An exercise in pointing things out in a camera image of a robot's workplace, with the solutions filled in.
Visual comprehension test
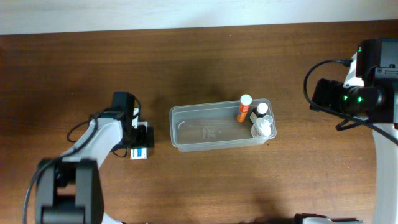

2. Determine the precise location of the orange Redoxon tube white cap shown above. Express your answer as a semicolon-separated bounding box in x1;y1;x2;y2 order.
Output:
236;94;252;123

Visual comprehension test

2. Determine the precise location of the clear spray bottle white label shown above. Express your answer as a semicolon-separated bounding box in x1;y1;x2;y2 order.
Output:
251;115;274;138

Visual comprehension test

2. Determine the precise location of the white Panadol box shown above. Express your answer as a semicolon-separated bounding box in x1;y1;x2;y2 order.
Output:
130;147;148;160

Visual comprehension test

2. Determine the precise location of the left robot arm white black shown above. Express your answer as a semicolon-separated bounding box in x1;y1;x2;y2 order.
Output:
29;107;154;224

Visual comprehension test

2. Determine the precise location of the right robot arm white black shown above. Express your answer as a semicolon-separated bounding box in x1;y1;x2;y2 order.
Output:
303;66;397;223

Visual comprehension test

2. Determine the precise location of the clear plastic container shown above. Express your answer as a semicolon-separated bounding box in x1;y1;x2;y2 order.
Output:
170;101;277;152

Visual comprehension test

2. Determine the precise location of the dark bottle with white cap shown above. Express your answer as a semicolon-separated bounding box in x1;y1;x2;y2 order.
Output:
251;103;269;118

